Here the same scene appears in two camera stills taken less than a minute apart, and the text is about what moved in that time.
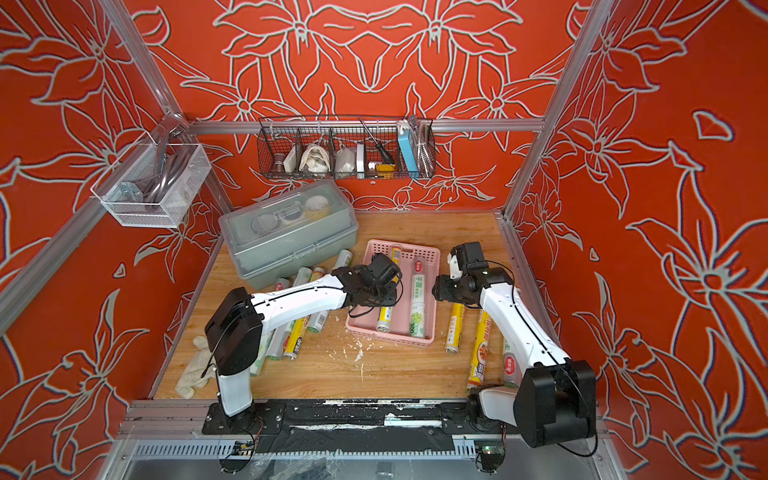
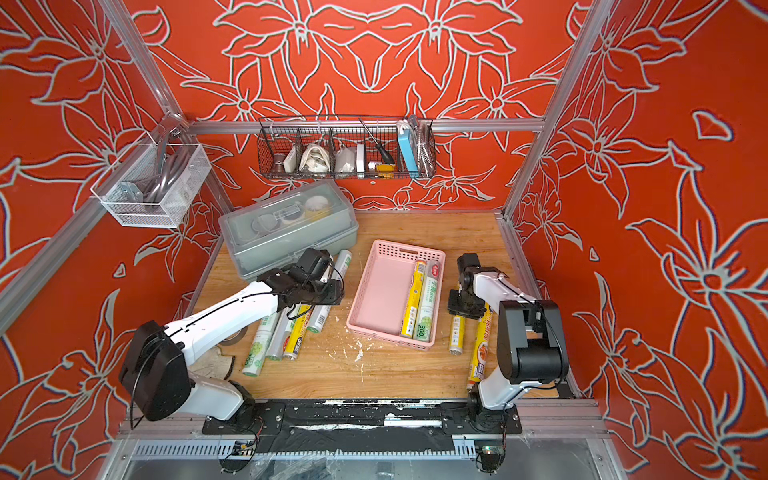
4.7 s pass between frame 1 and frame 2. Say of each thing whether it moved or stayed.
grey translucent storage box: stayed
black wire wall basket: stayed
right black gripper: moved
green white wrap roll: moved
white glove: stayed
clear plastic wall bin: stayed
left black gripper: moved
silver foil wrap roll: stayed
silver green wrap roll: stayed
